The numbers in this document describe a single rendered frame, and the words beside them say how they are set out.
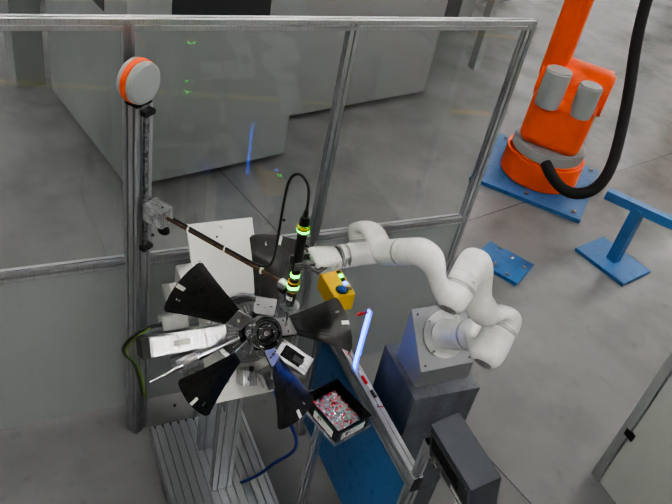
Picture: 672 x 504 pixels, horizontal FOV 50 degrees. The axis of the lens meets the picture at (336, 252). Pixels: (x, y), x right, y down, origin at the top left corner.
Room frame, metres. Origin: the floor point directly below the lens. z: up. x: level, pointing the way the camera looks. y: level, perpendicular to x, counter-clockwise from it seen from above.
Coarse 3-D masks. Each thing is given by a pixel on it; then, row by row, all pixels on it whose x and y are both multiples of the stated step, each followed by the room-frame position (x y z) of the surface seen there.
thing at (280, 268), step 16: (256, 240) 2.09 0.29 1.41; (272, 240) 2.09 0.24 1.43; (288, 240) 2.09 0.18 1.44; (256, 256) 2.06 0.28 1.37; (272, 256) 2.05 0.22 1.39; (288, 256) 2.05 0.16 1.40; (304, 256) 2.06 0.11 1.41; (256, 272) 2.02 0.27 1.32; (272, 272) 2.01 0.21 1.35; (288, 272) 2.01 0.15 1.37; (256, 288) 1.98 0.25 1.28; (272, 288) 1.97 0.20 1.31
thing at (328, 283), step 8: (336, 272) 2.42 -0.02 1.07; (320, 280) 2.38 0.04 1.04; (328, 280) 2.36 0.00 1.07; (336, 280) 2.37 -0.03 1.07; (320, 288) 2.37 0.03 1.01; (328, 288) 2.32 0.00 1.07; (336, 288) 2.32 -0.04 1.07; (328, 296) 2.30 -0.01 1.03; (336, 296) 2.27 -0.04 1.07; (344, 296) 2.29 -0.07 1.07; (352, 296) 2.31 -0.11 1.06; (344, 304) 2.29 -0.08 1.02; (352, 304) 2.31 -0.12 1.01
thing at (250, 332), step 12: (252, 312) 1.93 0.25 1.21; (252, 324) 1.83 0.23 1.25; (264, 324) 1.84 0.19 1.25; (276, 324) 1.86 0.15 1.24; (240, 336) 1.86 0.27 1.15; (252, 336) 1.80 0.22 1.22; (264, 336) 1.82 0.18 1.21; (276, 336) 1.84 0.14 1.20; (252, 348) 1.85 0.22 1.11; (264, 348) 1.79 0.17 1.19
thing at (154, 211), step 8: (144, 200) 2.17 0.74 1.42; (152, 200) 2.19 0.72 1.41; (160, 200) 2.20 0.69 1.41; (144, 208) 2.15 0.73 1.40; (152, 208) 2.15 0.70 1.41; (160, 208) 2.16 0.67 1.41; (168, 208) 2.17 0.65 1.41; (144, 216) 2.15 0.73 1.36; (152, 216) 2.14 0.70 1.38; (160, 216) 2.12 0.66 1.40; (168, 216) 2.16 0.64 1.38; (152, 224) 2.14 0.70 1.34; (160, 224) 2.12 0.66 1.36
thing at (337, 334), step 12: (336, 300) 2.11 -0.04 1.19; (300, 312) 2.01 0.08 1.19; (312, 312) 2.02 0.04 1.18; (324, 312) 2.04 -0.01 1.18; (300, 324) 1.94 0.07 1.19; (312, 324) 1.96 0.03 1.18; (324, 324) 1.98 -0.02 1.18; (336, 324) 2.01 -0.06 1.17; (348, 324) 2.03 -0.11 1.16; (312, 336) 1.91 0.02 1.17; (324, 336) 1.93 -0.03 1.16; (336, 336) 1.95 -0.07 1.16; (348, 336) 1.98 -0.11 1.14; (348, 348) 1.94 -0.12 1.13
